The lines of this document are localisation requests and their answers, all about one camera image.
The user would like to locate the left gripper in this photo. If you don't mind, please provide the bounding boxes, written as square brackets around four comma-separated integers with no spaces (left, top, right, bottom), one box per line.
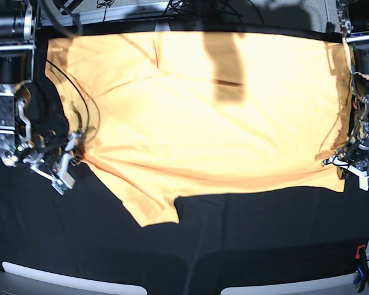
[322,138,369,180]

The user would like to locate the black table cloth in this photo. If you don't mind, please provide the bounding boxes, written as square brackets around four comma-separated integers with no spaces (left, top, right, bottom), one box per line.
[0,29,369,294]

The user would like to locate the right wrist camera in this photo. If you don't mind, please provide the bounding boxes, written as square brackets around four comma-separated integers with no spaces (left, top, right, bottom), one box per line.
[52,172,75,195]

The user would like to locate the red blue clamp bottom right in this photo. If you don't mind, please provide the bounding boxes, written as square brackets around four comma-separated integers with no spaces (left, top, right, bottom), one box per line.
[353,245,369,293]

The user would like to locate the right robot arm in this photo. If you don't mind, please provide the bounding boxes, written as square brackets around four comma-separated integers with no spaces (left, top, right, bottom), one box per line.
[0,1,81,187]

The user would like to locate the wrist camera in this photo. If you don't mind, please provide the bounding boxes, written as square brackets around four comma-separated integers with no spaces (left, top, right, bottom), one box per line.
[359,175,369,191]
[52,172,75,195]

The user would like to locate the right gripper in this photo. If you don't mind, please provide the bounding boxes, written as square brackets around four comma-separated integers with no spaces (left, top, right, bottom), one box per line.
[22,132,80,181]

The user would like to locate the yellow t-shirt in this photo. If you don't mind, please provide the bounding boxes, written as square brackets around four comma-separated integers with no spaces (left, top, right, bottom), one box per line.
[45,31,351,227]

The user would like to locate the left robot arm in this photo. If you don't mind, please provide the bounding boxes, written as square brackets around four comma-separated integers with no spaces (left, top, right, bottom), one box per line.
[323,1,369,191]

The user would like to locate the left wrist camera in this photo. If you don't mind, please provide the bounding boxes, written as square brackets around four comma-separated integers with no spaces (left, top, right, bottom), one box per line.
[359,175,369,191]

